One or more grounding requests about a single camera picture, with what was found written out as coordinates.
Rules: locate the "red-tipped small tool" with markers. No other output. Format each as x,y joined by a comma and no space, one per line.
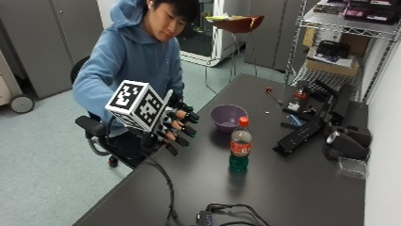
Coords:
271,93

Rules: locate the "small blue item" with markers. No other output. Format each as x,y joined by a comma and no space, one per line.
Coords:
296,120

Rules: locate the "brown bar stool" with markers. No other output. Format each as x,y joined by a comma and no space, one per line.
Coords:
237,25

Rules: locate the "beige cart with wheel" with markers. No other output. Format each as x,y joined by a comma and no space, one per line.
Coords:
16,97

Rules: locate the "yellow item on stool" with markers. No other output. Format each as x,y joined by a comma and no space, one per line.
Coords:
217,18

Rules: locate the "black bag on shelf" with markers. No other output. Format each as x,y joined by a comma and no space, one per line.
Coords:
333,49

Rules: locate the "flat cardboard box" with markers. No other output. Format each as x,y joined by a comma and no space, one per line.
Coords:
332,67

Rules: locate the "black office chair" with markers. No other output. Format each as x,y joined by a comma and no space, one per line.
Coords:
97,132

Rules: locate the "white cube with black markers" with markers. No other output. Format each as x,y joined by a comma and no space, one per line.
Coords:
133,105

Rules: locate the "black usb hub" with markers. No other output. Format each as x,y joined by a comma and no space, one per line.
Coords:
204,218

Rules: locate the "white framed glass door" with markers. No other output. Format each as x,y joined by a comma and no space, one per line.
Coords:
208,37

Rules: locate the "grey metal cabinet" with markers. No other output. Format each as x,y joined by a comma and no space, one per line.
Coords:
45,40

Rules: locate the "tall grey cabinet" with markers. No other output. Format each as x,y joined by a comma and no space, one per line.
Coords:
271,31

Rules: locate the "plastic bottle with red cap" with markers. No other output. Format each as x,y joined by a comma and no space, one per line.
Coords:
240,146

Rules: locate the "dark boxes on shelf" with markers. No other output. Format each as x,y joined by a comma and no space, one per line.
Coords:
359,9

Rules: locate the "black rounded device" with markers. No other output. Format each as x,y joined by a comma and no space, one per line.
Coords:
344,146

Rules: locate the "purple bowl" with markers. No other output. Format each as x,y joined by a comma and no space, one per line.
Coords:
228,116

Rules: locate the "person in blue hoodie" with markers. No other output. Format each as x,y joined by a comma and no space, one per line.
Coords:
133,59

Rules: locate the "long black device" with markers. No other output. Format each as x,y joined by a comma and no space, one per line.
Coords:
299,136

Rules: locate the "clear plastic box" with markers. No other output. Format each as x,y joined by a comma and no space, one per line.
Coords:
353,167

